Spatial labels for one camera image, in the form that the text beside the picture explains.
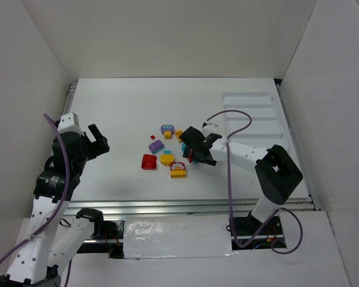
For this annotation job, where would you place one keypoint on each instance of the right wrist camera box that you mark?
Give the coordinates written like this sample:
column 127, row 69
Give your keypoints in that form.
column 208, row 128

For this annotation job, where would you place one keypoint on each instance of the white foam board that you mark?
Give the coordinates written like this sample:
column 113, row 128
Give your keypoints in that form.
column 176, row 237

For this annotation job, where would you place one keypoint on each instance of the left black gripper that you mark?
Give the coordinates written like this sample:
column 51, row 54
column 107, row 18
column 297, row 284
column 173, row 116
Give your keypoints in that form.
column 95, row 143

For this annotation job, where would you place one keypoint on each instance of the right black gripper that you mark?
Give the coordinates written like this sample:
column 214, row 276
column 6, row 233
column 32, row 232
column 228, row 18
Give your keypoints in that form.
column 198, row 146

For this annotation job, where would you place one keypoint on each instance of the yellow flat lego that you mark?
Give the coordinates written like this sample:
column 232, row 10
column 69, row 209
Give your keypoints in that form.
column 178, row 173

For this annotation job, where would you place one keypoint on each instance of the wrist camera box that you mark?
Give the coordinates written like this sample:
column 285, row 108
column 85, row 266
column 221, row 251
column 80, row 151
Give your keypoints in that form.
column 68, row 121
column 208, row 128

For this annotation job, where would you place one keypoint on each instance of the yellow curved lego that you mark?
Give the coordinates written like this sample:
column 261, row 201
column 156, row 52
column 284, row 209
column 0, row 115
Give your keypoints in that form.
column 178, row 133

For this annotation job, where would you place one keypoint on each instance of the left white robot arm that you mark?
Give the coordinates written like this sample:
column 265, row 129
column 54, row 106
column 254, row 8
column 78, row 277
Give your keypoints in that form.
column 39, row 261

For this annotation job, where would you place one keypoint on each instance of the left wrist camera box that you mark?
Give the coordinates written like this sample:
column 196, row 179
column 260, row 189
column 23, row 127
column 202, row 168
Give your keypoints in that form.
column 68, row 121

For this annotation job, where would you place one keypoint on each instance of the red flower lego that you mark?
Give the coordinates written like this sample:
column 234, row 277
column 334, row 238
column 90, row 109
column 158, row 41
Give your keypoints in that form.
column 177, row 165

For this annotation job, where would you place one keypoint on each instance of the aluminium frame rail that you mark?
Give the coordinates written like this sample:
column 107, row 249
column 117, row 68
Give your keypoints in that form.
column 187, row 207

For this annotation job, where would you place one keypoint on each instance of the purple curved lego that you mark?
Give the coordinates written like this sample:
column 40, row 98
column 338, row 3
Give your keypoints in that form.
column 156, row 146

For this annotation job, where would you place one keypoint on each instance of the small yellow lego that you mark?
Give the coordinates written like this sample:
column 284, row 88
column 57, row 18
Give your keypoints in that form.
column 167, row 135

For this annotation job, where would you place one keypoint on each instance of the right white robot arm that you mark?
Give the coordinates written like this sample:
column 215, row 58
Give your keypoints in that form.
column 277, row 173

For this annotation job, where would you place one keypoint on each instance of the red arch lego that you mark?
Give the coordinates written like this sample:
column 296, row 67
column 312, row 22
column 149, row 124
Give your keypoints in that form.
column 149, row 162

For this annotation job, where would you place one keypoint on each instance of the white compartment tray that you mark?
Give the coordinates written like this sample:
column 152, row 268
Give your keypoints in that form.
column 266, row 128

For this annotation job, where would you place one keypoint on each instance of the yellow oval lego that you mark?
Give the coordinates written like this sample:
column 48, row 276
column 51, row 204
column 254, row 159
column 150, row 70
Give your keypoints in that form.
column 167, row 159

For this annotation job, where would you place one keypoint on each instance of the teal oval lego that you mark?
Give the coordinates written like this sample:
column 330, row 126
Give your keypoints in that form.
column 183, row 147

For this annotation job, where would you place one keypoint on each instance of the purple flower lego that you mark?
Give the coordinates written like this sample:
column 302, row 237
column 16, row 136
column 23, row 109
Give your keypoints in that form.
column 167, row 128

